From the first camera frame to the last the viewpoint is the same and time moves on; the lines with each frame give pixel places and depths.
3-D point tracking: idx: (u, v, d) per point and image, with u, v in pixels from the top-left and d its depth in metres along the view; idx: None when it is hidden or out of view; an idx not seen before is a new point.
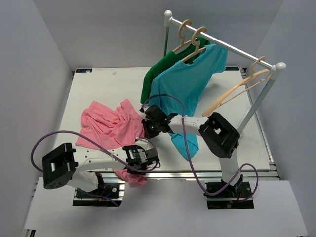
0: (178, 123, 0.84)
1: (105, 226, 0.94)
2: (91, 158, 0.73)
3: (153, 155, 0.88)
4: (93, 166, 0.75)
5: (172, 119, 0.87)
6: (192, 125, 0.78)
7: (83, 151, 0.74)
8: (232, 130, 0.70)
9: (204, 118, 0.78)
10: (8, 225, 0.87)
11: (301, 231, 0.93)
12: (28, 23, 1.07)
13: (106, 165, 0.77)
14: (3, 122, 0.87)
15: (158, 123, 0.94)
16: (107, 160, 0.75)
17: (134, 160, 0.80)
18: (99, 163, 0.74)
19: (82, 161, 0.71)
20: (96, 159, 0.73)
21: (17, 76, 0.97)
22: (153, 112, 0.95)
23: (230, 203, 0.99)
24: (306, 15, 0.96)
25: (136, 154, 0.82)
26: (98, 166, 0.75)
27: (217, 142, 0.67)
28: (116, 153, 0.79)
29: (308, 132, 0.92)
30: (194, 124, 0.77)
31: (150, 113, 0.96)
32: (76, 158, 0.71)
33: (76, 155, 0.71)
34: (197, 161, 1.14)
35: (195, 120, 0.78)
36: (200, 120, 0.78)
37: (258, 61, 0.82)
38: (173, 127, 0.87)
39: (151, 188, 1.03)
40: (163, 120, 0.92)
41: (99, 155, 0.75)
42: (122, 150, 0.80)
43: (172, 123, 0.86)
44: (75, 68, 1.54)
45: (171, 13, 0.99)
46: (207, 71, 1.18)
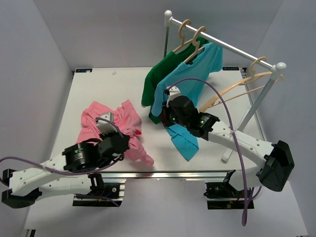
0: (227, 137, 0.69)
1: (105, 226, 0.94)
2: (24, 178, 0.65)
3: (108, 148, 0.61)
4: (36, 184, 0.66)
5: (214, 127, 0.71)
6: (249, 148, 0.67)
7: (19, 173, 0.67)
8: (292, 164, 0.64)
9: (265, 144, 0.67)
10: (8, 225, 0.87)
11: (301, 231, 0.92)
12: (27, 22, 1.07)
13: (50, 178, 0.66)
14: (3, 122, 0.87)
15: (188, 123, 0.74)
16: (43, 175, 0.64)
17: (75, 165, 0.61)
18: (35, 180, 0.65)
19: (17, 184, 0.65)
20: (30, 179, 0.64)
21: (17, 76, 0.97)
22: (186, 109, 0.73)
23: (230, 203, 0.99)
24: (306, 15, 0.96)
25: (82, 153, 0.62)
26: (40, 181, 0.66)
27: (277, 177, 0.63)
28: (54, 163, 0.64)
29: (308, 132, 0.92)
30: (253, 149, 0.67)
31: (182, 108, 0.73)
32: (12, 184, 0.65)
33: (13, 179, 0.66)
34: (197, 161, 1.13)
35: (253, 144, 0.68)
36: (260, 147, 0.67)
37: (258, 61, 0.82)
38: (209, 137, 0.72)
39: (151, 188, 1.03)
40: (197, 123, 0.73)
41: (35, 173, 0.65)
42: (61, 157, 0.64)
43: (215, 133, 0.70)
44: (75, 68, 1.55)
45: (171, 13, 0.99)
46: (204, 70, 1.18)
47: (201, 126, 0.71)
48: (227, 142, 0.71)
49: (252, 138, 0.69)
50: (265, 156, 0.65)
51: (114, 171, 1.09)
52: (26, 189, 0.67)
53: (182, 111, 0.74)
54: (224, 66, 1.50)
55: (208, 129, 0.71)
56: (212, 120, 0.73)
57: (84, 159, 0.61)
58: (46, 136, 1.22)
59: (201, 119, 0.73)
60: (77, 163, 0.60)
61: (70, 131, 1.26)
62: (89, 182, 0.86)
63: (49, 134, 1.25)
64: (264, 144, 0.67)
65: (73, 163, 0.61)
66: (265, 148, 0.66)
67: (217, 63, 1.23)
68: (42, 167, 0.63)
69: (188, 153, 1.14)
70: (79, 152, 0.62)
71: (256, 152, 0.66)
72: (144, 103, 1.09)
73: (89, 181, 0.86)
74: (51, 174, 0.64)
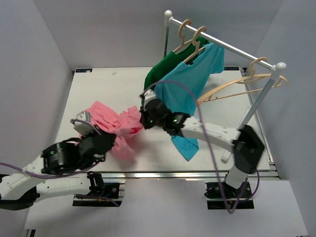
0: (196, 130, 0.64)
1: (105, 226, 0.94)
2: (11, 183, 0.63)
3: (88, 147, 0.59)
4: (21, 188, 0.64)
5: (185, 122, 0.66)
6: (217, 137, 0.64)
7: (7, 177, 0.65)
8: (260, 142, 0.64)
9: (232, 130, 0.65)
10: (8, 225, 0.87)
11: (301, 231, 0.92)
12: (27, 22, 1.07)
13: (33, 181, 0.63)
14: (3, 122, 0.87)
15: (163, 123, 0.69)
16: (25, 178, 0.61)
17: (53, 167, 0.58)
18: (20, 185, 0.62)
19: (5, 190, 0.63)
20: (15, 183, 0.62)
21: (17, 76, 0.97)
22: (159, 109, 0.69)
23: (230, 203, 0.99)
24: (306, 15, 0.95)
25: (61, 153, 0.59)
26: (26, 185, 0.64)
27: (249, 160, 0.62)
28: (33, 167, 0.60)
29: (308, 131, 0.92)
30: (221, 136, 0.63)
31: (156, 110, 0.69)
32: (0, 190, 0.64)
33: (2, 185, 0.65)
34: (197, 160, 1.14)
35: (221, 131, 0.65)
36: (229, 134, 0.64)
37: (257, 61, 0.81)
38: (183, 133, 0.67)
39: (151, 187, 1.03)
40: (171, 122, 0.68)
41: (18, 177, 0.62)
42: (40, 158, 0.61)
43: (187, 127, 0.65)
44: (75, 68, 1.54)
45: (171, 13, 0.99)
46: (204, 71, 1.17)
47: (175, 125, 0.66)
48: (198, 136, 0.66)
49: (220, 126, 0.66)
50: (232, 140, 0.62)
51: (114, 171, 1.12)
52: (16, 193, 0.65)
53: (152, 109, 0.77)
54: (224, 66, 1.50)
55: (180, 127, 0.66)
56: (185, 117, 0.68)
57: (62, 159, 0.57)
58: (46, 136, 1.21)
59: (175, 119, 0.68)
60: (55, 165, 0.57)
61: (69, 131, 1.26)
62: (88, 183, 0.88)
63: (49, 133, 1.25)
64: (231, 131, 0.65)
65: (50, 164, 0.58)
66: (232, 134, 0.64)
67: (219, 63, 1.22)
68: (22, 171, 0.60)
69: (188, 153, 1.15)
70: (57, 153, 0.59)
71: (225, 138, 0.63)
72: None
73: (88, 181, 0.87)
74: (32, 177, 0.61)
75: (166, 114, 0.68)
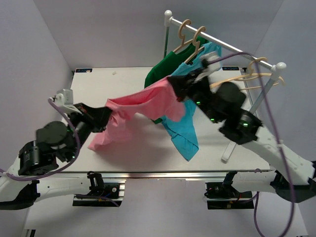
0: (273, 148, 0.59)
1: (105, 226, 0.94)
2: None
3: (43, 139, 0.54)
4: (9, 191, 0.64)
5: (259, 134, 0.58)
6: (294, 168, 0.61)
7: None
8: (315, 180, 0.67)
9: (306, 165, 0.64)
10: (8, 225, 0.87)
11: (301, 232, 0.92)
12: (27, 22, 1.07)
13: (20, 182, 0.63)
14: (3, 122, 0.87)
15: (224, 122, 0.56)
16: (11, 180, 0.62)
17: (27, 168, 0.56)
18: (8, 186, 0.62)
19: None
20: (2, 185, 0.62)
21: (17, 76, 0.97)
22: (237, 106, 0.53)
23: (230, 203, 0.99)
24: (306, 15, 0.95)
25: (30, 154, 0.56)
26: (14, 187, 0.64)
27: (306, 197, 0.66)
28: (13, 168, 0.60)
29: (309, 131, 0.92)
30: (297, 169, 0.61)
31: (234, 106, 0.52)
32: None
33: None
34: (198, 160, 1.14)
35: (297, 163, 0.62)
36: (303, 169, 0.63)
37: (257, 61, 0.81)
38: (249, 145, 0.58)
39: (151, 187, 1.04)
40: (236, 125, 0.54)
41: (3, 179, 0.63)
42: (18, 159, 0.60)
43: (261, 142, 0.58)
44: (75, 68, 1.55)
45: (171, 13, 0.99)
46: None
47: (243, 131, 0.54)
48: (268, 152, 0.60)
49: (296, 156, 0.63)
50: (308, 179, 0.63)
51: (114, 171, 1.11)
52: (6, 196, 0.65)
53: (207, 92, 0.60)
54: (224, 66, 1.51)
55: (251, 139, 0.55)
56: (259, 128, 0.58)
57: (35, 160, 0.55)
58: None
59: (243, 123, 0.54)
60: (28, 165, 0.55)
61: None
62: (88, 183, 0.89)
63: None
64: (306, 166, 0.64)
65: (24, 165, 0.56)
66: (305, 171, 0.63)
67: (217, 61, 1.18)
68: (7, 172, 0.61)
69: (188, 153, 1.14)
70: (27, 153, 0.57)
71: (299, 172, 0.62)
72: None
73: (88, 181, 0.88)
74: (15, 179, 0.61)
75: (234, 114, 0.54)
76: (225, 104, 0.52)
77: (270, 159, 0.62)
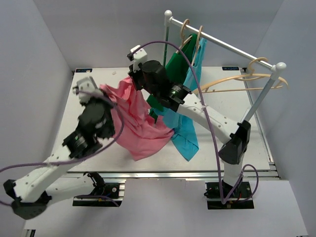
0: (195, 110, 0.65)
1: (105, 225, 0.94)
2: (31, 181, 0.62)
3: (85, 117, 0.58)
4: (42, 185, 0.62)
5: (186, 99, 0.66)
6: (217, 126, 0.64)
7: (23, 178, 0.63)
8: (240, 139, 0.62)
9: (233, 124, 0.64)
10: (8, 225, 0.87)
11: (301, 231, 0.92)
12: (27, 22, 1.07)
13: (59, 174, 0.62)
14: (2, 122, 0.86)
15: (158, 93, 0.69)
16: (49, 172, 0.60)
17: (81, 151, 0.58)
18: (44, 180, 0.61)
19: (25, 191, 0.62)
20: (38, 180, 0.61)
21: (17, 76, 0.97)
22: (158, 75, 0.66)
23: (231, 203, 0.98)
24: (306, 15, 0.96)
25: (81, 138, 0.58)
26: (50, 180, 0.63)
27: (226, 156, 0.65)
28: (57, 156, 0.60)
29: (309, 131, 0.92)
30: (220, 127, 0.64)
31: (154, 75, 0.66)
32: (19, 192, 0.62)
33: (18, 189, 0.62)
34: (197, 160, 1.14)
35: (221, 121, 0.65)
36: (226, 126, 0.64)
37: (256, 60, 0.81)
38: (179, 109, 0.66)
39: (152, 188, 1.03)
40: (168, 93, 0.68)
41: (39, 173, 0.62)
42: (63, 148, 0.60)
43: (187, 105, 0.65)
44: (75, 68, 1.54)
45: (171, 12, 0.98)
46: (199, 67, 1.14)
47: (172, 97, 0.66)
48: (193, 115, 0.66)
49: (220, 115, 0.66)
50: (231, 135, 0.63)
51: (114, 170, 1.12)
52: (35, 194, 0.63)
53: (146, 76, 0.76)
54: (224, 66, 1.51)
55: (180, 102, 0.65)
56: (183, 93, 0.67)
57: (87, 141, 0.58)
58: (46, 136, 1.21)
59: (173, 91, 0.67)
60: (82, 147, 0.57)
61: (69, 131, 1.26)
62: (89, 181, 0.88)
63: (49, 133, 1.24)
64: (231, 123, 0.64)
65: (77, 147, 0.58)
66: (231, 127, 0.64)
67: None
68: (47, 163, 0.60)
69: (188, 153, 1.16)
70: (79, 136, 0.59)
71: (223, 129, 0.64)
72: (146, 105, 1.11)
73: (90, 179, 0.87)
74: (58, 168, 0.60)
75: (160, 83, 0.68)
76: (147, 74, 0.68)
77: (200, 120, 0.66)
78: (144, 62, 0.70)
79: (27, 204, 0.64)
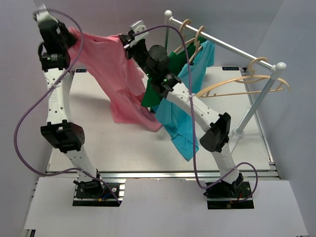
0: (182, 99, 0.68)
1: (105, 225, 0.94)
2: (57, 106, 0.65)
3: (46, 29, 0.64)
4: (66, 102, 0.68)
5: (175, 88, 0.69)
6: (200, 115, 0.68)
7: (52, 115, 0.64)
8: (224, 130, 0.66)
9: (215, 114, 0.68)
10: (8, 225, 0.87)
11: (301, 231, 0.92)
12: (27, 22, 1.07)
13: (65, 86, 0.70)
14: (3, 122, 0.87)
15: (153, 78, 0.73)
16: (60, 88, 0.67)
17: (60, 60, 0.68)
18: (64, 95, 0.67)
19: (61, 114, 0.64)
20: (62, 99, 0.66)
21: (17, 76, 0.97)
22: (161, 64, 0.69)
23: (230, 203, 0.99)
24: (306, 15, 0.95)
25: (54, 56, 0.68)
26: (66, 96, 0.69)
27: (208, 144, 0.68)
28: (53, 78, 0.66)
29: (309, 131, 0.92)
30: (203, 116, 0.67)
31: (158, 64, 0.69)
32: (59, 119, 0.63)
33: (55, 120, 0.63)
34: (197, 160, 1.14)
35: (204, 111, 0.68)
36: (208, 116, 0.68)
37: (256, 60, 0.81)
38: (169, 97, 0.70)
39: (151, 187, 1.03)
40: (160, 80, 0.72)
41: (55, 99, 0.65)
42: (48, 72, 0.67)
43: (174, 94, 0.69)
44: (75, 68, 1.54)
45: (171, 12, 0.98)
46: (201, 70, 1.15)
47: (164, 87, 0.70)
48: (179, 103, 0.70)
49: (204, 105, 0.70)
50: (211, 124, 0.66)
51: (115, 170, 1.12)
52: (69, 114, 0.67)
53: (141, 53, 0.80)
54: (224, 66, 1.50)
55: (168, 90, 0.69)
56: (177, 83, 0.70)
57: (58, 54, 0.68)
58: None
59: (164, 78, 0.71)
60: (59, 58, 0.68)
61: None
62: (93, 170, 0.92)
63: None
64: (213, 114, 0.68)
65: (55, 62, 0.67)
66: (213, 117, 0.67)
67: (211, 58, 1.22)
68: (54, 86, 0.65)
69: (188, 153, 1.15)
70: (50, 56, 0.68)
71: (205, 118, 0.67)
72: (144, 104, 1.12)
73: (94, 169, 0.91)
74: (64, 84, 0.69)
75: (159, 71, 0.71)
76: (151, 61, 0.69)
77: (184, 107, 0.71)
78: (152, 48, 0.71)
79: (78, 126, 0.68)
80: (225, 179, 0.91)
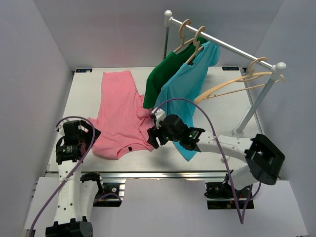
0: (210, 142, 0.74)
1: (105, 225, 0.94)
2: (65, 205, 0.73)
3: (68, 126, 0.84)
4: (75, 197, 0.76)
5: (200, 137, 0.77)
6: (231, 148, 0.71)
7: (60, 212, 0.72)
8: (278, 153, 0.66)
9: (245, 140, 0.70)
10: (8, 225, 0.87)
11: (301, 232, 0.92)
12: (27, 22, 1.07)
13: (76, 183, 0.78)
14: (3, 122, 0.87)
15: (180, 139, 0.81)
16: (71, 181, 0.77)
17: (75, 152, 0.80)
18: (72, 192, 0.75)
19: (69, 214, 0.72)
20: (69, 195, 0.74)
21: (17, 76, 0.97)
22: (176, 126, 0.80)
23: (230, 203, 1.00)
24: (306, 15, 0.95)
25: (69, 147, 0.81)
26: (75, 192, 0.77)
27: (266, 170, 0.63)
28: (66, 171, 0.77)
29: (309, 131, 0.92)
30: (235, 147, 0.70)
31: (173, 126, 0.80)
32: (65, 218, 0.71)
33: (62, 219, 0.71)
34: (198, 161, 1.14)
35: (233, 142, 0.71)
36: (242, 143, 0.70)
37: (257, 60, 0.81)
38: (201, 148, 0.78)
39: (152, 188, 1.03)
40: (187, 138, 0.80)
41: (65, 193, 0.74)
42: (62, 165, 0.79)
43: (201, 141, 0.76)
44: (75, 68, 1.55)
45: (171, 13, 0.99)
46: (202, 70, 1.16)
47: (192, 140, 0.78)
48: (212, 148, 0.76)
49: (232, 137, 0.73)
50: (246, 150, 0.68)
51: (114, 170, 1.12)
52: (77, 210, 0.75)
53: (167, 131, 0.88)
54: (224, 66, 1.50)
55: (196, 140, 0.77)
56: (199, 132, 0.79)
57: (73, 147, 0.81)
58: (47, 136, 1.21)
59: (190, 134, 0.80)
60: (75, 149, 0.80)
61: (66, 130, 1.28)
62: (95, 187, 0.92)
63: (49, 133, 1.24)
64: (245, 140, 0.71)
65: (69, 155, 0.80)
66: (245, 143, 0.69)
67: (213, 59, 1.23)
68: (65, 179, 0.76)
69: (188, 153, 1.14)
70: (66, 147, 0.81)
71: (238, 148, 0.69)
72: (145, 105, 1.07)
73: (93, 183, 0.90)
74: (75, 176, 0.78)
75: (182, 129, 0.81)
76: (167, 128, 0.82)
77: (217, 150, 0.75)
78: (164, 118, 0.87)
79: (86, 224, 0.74)
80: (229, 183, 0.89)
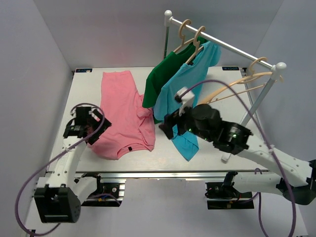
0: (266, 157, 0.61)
1: (105, 225, 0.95)
2: (60, 170, 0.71)
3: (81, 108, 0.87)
4: (71, 170, 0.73)
5: (249, 142, 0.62)
6: (290, 171, 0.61)
7: (53, 177, 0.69)
8: None
9: (303, 164, 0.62)
10: (8, 225, 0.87)
11: (301, 231, 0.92)
12: (27, 22, 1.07)
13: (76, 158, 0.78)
14: (3, 122, 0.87)
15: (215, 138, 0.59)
16: (72, 154, 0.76)
17: (82, 132, 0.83)
18: (71, 162, 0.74)
19: (61, 179, 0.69)
20: (67, 164, 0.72)
21: (17, 76, 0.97)
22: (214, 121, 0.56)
23: (230, 203, 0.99)
24: (306, 15, 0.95)
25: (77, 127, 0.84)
26: (73, 164, 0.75)
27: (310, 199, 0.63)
28: (69, 143, 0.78)
29: (309, 131, 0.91)
30: (294, 171, 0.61)
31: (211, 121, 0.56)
32: (57, 182, 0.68)
33: (54, 183, 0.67)
34: (198, 161, 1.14)
35: (291, 164, 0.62)
36: (300, 169, 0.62)
37: (257, 60, 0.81)
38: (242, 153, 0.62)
39: (151, 188, 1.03)
40: (225, 137, 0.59)
41: (63, 162, 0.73)
42: (66, 139, 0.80)
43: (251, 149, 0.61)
44: (75, 68, 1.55)
45: (171, 12, 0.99)
46: (202, 70, 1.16)
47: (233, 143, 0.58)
48: (259, 160, 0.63)
49: (289, 157, 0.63)
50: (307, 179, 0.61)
51: (114, 170, 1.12)
52: (69, 181, 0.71)
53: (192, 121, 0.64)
54: (224, 66, 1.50)
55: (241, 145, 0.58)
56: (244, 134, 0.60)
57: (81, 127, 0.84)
58: (47, 136, 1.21)
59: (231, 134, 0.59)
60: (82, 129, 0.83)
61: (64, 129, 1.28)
62: (94, 182, 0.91)
63: (49, 133, 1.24)
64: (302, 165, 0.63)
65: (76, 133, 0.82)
66: (305, 170, 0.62)
67: (213, 59, 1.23)
68: (67, 150, 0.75)
69: (188, 153, 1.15)
70: (75, 127, 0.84)
71: (297, 173, 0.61)
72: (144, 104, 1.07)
73: (92, 178, 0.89)
74: (77, 148, 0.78)
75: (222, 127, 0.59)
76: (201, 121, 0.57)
77: (268, 165, 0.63)
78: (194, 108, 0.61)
79: (76, 198, 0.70)
80: (227, 182, 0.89)
